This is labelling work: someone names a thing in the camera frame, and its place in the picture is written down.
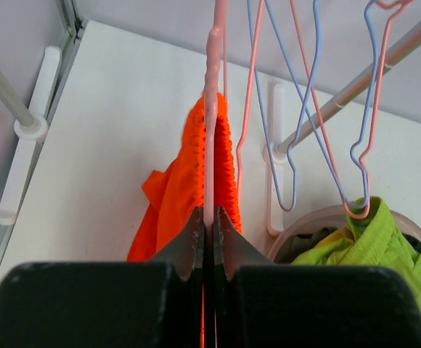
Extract pink hanger of orange shorts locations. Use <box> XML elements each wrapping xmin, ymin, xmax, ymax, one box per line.
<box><xmin>203</xmin><ymin>0</ymin><xmax>227</xmax><ymax>232</ymax></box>

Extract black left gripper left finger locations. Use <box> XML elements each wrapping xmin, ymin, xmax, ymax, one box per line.
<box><xmin>0</xmin><ymin>208</ymin><xmax>204</xmax><ymax>347</ymax></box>

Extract metal clothes rack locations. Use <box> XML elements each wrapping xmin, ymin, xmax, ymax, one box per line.
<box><xmin>0</xmin><ymin>0</ymin><xmax>421</xmax><ymax>235</ymax></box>

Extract pink hanger of green shorts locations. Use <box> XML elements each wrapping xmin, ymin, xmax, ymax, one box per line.
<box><xmin>236</xmin><ymin>0</ymin><xmax>264</xmax><ymax>191</ymax></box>

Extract yellow shorts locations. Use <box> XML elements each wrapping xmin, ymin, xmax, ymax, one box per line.
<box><xmin>314</xmin><ymin>226</ymin><xmax>351</xmax><ymax>249</ymax></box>

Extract lime green shorts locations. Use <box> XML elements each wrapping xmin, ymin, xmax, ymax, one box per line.
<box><xmin>291</xmin><ymin>196</ymin><xmax>421</xmax><ymax>312</ymax></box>

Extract olive green shorts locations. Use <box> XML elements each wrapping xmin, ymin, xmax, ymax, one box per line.
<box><xmin>291</xmin><ymin>226</ymin><xmax>337</xmax><ymax>260</ymax></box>

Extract aluminium corner frame profile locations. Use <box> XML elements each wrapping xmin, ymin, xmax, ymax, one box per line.
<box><xmin>0</xmin><ymin>1</ymin><xmax>83</xmax><ymax>266</ymax></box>

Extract pink translucent plastic basin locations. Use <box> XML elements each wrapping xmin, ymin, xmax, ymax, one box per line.
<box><xmin>267</xmin><ymin>205</ymin><xmax>421</xmax><ymax>260</ymax></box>

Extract blue hanger of olive shorts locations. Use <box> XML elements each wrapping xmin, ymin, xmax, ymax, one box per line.
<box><xmin>268</xmin><ymin>1</ymin><xmax>384</xmax><ymax>216</ymax></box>

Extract orange shorts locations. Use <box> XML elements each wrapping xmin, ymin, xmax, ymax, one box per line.
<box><xmin>126</xmin><ymin>93</ymin><xmax>242</xmax><ymax>262</ymax></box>

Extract blue hanger of yellow shorts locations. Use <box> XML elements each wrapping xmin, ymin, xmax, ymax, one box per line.
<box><xmin>248</xmin><ymin>1</ymin><xmax>322</xmax><ymax>212</ymax></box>

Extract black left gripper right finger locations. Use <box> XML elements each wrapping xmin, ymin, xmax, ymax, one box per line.
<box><xmin>213</xmin><ymin>207</ymin><xmax>421</xmax><ymax>347</ymax></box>

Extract pink hanger of navy shorts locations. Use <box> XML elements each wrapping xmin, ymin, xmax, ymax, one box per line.
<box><xmin>311</xmin><ymin>1</ymin><xmax>409</xmax><ymax>219</ymax></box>

